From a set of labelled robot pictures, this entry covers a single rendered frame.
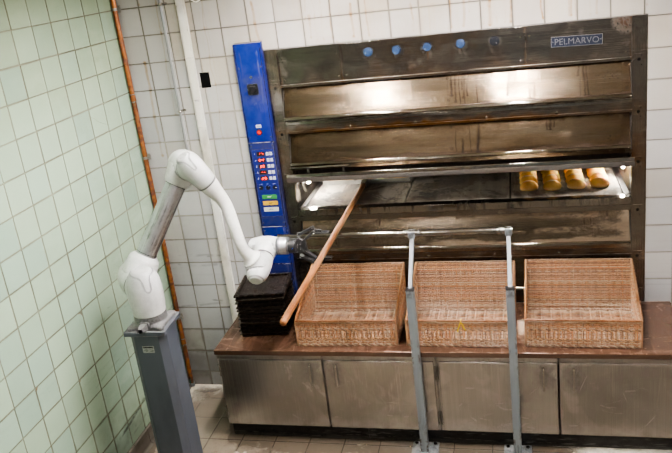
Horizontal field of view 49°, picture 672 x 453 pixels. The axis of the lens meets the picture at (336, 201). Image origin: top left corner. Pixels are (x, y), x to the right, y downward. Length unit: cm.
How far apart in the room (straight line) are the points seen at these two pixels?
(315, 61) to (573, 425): 230
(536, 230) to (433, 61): 107
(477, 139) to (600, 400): 145
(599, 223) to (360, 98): 143
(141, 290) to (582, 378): 217
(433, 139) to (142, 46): 170
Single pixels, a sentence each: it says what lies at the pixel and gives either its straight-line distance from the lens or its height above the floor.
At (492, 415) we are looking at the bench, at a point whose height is 20.
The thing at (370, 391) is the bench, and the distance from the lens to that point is 409.
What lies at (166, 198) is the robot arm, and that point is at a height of 153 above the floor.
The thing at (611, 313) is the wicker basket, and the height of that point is 59.
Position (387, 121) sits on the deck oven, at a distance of 404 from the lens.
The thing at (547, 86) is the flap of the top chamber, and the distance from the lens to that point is 395.
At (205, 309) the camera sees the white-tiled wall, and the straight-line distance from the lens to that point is 478.
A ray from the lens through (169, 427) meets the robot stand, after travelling 387.
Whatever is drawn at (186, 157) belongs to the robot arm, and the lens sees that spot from 352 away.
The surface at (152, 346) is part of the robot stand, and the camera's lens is 365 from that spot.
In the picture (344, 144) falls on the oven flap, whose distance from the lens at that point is 412.
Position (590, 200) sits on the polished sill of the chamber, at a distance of 413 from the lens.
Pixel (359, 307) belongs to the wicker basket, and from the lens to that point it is 435.
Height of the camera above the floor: 255
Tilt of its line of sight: 18 degrees down
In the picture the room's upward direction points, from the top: 7 degrees counter-clockwise
